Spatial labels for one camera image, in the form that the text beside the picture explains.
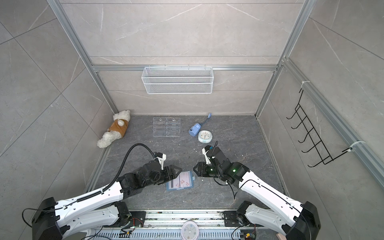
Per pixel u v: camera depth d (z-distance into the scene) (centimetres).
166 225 73
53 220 40
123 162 58
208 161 66
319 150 65
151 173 57
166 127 107
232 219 74
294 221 39
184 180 85
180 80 101
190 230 69
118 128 101
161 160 70
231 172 52
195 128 105
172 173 66
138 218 72
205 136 104
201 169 64
